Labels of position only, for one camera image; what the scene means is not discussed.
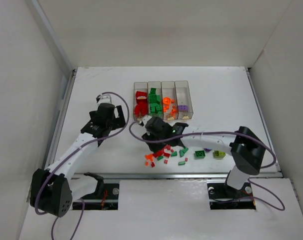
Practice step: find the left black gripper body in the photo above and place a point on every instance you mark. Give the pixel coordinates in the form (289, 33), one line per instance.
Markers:
(119, 116)

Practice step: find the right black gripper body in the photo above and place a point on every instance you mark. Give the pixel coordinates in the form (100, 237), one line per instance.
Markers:
(151, 139)

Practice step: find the orange round lego piece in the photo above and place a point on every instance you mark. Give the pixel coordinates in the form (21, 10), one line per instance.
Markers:
(167, 101)

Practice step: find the purple lego brick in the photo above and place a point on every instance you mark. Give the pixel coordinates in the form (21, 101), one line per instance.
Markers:
(183, 108)

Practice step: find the red flower lego piece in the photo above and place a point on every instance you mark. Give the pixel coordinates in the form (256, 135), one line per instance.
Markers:
(141, 96)

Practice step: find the tall green lego stack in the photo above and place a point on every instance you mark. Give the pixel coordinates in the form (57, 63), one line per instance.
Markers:
(153, 91)

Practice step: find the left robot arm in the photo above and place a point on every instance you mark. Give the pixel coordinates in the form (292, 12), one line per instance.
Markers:
(52, 189)

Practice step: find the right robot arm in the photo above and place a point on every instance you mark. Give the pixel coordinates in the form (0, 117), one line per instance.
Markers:
(243, 145)

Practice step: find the clear container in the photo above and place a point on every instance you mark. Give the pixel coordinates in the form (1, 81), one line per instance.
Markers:
(183, 97)
(158, 86)
(170, 111)
(139, 86)

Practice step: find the green square lego brick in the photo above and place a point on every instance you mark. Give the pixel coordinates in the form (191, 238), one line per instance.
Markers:
(199, 154)

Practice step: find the lime green lego brick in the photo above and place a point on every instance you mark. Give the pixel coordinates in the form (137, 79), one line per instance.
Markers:
(219, 154)

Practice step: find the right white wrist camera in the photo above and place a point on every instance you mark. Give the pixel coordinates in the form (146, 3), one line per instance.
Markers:
(145, 120)

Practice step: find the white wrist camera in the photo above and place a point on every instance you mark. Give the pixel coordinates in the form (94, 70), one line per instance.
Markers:
(145, 120)
(104, 98)

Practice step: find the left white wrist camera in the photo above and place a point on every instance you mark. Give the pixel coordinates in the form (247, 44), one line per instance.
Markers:
(104, 98)

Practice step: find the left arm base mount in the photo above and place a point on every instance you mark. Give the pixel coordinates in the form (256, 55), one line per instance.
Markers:
(107, 200)

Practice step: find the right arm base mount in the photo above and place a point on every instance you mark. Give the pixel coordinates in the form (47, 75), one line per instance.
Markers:
(224, 197)

